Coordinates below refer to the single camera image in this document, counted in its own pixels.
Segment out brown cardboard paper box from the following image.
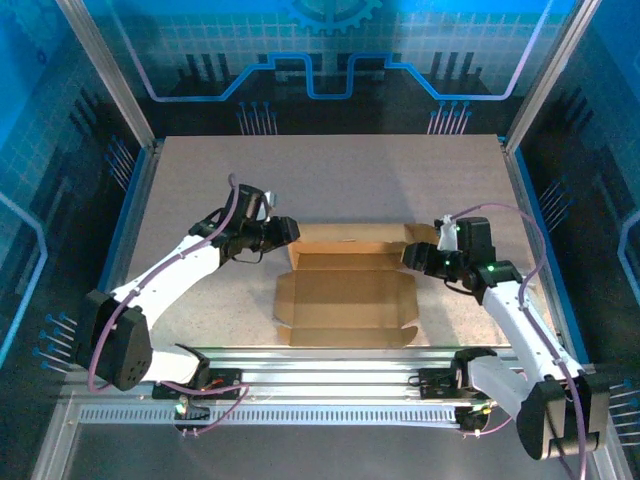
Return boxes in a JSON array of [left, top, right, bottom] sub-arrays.
[[272, 222, 441, 349]]

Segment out small black controller box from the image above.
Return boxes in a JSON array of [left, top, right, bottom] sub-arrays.
[[172, 397, 212, 432], [455, 404, 496, 434]]

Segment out blue table edge strip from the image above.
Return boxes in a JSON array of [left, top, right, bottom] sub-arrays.
[[509, 144, 586, 364], [74, 144, 151, 364]]

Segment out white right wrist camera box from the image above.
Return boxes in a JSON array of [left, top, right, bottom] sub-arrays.
[[433, 213, 459, 251]]

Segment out aluminium side rail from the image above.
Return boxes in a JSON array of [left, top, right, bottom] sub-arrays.
[[92, 139, 164, 351], [499, 139, 571, 351]]

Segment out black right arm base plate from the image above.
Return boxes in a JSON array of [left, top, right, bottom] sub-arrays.
[[417, 367, 511, 401]]

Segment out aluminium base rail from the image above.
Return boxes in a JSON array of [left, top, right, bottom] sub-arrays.
[[59, 346, 601, 401]]

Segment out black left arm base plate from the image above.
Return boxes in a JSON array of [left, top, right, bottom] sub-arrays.
[[151, 367, 245, 401]]

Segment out slotted grey cable duct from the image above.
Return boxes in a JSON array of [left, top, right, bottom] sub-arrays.
[[78, 405, 464, 427]]

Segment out aluminium frame post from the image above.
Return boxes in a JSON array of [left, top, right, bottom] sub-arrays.
[[53, 0, 157, 151], [503, 0, 604, 151]]

